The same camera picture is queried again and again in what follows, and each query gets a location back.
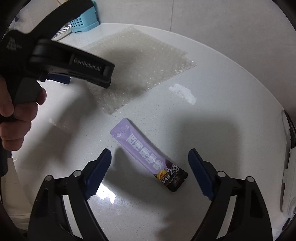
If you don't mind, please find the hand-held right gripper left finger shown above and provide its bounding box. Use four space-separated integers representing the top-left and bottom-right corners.
27 148 112 241

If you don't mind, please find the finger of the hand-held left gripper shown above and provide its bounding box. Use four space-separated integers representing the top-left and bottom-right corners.
30 0 93 42
47 72 71 85

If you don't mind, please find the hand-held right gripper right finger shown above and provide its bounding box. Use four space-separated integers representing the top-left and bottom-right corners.
188 149 273 241

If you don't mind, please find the purple sachet packet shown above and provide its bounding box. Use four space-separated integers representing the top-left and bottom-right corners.
110 118 188 193

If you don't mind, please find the person's left hand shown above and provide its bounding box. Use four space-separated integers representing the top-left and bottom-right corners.
0 75 47 151

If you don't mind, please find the light blue utensil holder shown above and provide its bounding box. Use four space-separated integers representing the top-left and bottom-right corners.
69 6 101 33

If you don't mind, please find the clear bubble wrap sheet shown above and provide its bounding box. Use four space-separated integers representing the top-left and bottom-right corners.
76 26 197 115

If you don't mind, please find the white pink-flowered rice cooker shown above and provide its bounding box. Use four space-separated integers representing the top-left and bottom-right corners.
280 110 296 232

